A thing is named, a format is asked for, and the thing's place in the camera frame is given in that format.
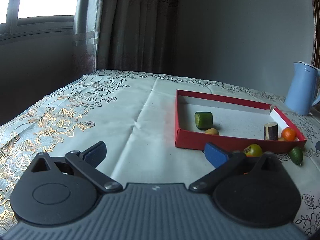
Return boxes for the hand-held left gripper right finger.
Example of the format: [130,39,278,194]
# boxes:
[189,142,290,194]

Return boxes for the sheer patterned curtain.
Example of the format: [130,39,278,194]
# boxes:
[72,0,100,73]

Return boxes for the light blue electric kettle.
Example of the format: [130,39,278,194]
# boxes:
[285,61,320,116]

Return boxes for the brown wooden headboard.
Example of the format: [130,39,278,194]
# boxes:
[309,0,320,68]

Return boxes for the brown patterned curtain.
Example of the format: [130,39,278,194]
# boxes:
[96,0,180,74]

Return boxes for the red shallow cardboard box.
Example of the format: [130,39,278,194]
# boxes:
[174,89,307,154]

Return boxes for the floral embroidered tablecloth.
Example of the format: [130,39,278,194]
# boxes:
[0,69,320,235]

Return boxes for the green cucumber chunk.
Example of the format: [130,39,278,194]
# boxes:
[194,112,213,130]

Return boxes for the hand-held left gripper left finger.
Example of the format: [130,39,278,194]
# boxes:
[30,141,123,193]

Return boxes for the green tomato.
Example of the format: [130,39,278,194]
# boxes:
[243,144,263,157]

